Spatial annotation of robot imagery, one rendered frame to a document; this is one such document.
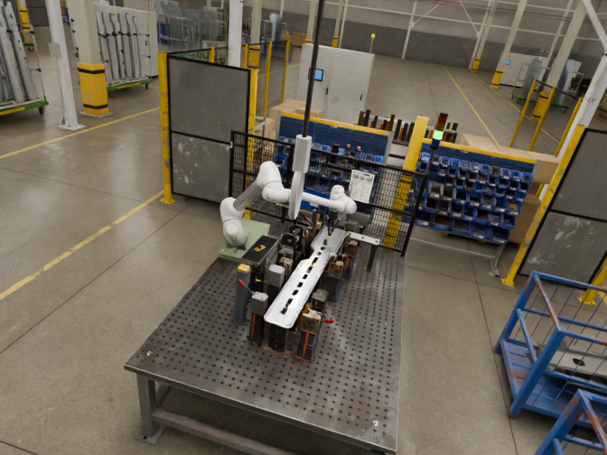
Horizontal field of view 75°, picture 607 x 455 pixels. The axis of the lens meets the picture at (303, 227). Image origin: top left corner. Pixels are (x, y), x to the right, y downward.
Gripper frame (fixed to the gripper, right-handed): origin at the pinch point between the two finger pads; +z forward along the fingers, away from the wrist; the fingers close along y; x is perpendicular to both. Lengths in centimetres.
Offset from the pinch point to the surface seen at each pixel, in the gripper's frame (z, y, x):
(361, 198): -13, 13, 54
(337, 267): 4.0, 18.4, -43.8
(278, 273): -5, -13, -84
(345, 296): 36, 28, -33
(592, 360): 55, 226, 9
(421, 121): -91, 48, 58
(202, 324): 35, -54, -111
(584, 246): 38, 259, 192
